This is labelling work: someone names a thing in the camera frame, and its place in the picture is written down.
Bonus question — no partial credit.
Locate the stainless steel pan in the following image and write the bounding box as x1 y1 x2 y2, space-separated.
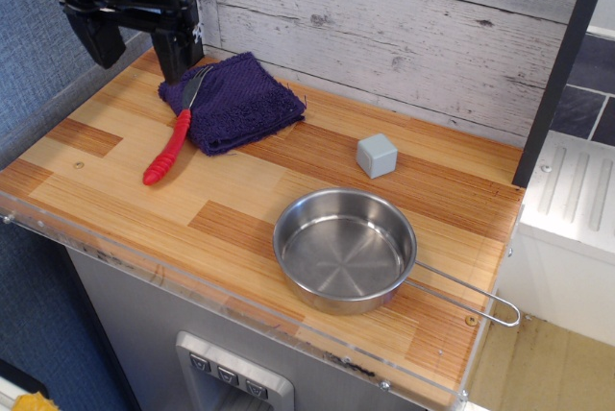
272 187 522 327

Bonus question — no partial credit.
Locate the white toy sink unit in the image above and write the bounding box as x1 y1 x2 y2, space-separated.
497 132 614 344

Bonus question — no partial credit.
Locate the purple folded cloth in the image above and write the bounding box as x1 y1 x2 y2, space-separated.
188 52 306 157

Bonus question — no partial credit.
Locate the yellow object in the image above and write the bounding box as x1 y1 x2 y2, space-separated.
12 393 60 411

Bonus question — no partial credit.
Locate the grey toy fridge cabinet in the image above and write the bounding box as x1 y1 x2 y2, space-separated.
68 251 418 410

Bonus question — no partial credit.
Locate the dark right post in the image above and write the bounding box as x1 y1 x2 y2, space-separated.
512 0 599 188

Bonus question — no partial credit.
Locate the clear acrylic edge guard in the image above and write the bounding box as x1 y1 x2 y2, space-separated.
1 186 512 410

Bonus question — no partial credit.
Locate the silver dispenser button panel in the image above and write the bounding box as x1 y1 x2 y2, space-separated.
175 331 295 410

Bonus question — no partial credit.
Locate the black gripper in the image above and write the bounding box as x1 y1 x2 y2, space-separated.
60 0 202 85

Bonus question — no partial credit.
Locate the grey cube block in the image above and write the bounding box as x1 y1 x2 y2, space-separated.
356 133 398 179

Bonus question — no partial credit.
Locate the fork with red handle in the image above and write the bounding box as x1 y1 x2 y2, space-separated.
142 65 212 185

